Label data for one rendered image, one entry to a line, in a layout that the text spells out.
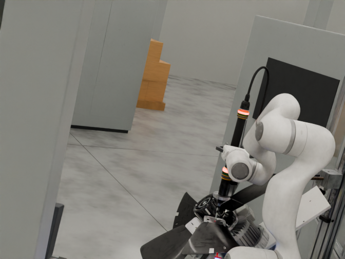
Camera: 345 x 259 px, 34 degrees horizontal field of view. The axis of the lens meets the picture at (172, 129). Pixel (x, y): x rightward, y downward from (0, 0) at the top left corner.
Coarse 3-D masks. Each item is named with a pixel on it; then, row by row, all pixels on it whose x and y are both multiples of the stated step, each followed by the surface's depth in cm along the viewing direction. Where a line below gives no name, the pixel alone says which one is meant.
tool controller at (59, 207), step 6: (60, 204) 200; (54, 210) 192; (60, 210) 196; (54, 216) 191; (60, 216) 199; (54, 222) 192; (54, 228) 192; (54, 234) 196; (48, 240) 191; (54, 240) 199; (48, 246) 191; (48, 252) 192; (48, 258) 194
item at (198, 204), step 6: (204, 198) 245; (210, 198) 239; (216, 198) 237; (198, 204) 244; (204, 204) 240; (210, 204) 235; (216, 204) 236; (198, 210) 236; (204, 210) 235; (210, 210) 235; (216, 210) 236; (222, 210) 237; (198, 216) 239; (222, 216) 238; (228, 216) 240; (234, 216) 239; (228, 222) 236
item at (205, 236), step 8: (200, 224) 227; (208, 224) 227; (216, 224) 229; (200, 232) 221; (208, 232) 221; (216, 232) 222; (224, 232) 223; (192, 240) 217; (200, 240) 216; (208, 240) 215; (216, 240) 216; (224, 240) 216; (232, 240) 217; (184, 248) 214; (192, 248) 212; (200, 248) 211; (208, 248) 211; (216, 248) 210
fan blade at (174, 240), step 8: (168, 232) 242; (176, 232) 241; (184, 232) 240; (152, 240) 244; (160, 240) 242; (168, 240) 240; (176, 240) 238; (184, 240) 237; (144, 248) 244; (152, 248) 241; (160, 248) 239; (168, 248) 237; (176, 248) 236; (144, 256) 240; (152, 256) 238; (160, 256) 237; (168, 256) 235; (176, 256) 234; (184, 256) 234
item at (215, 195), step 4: (232, 180) 229; (232, 184) 228; (236, 184) 229; (228, 188) 229; (232, 188) 229; (216, 192) 231; (228, 192) 229; (216, 196) 227; (220, 196) 227; (224, 196) 228; (228, 196) 229; (224, 200) 227
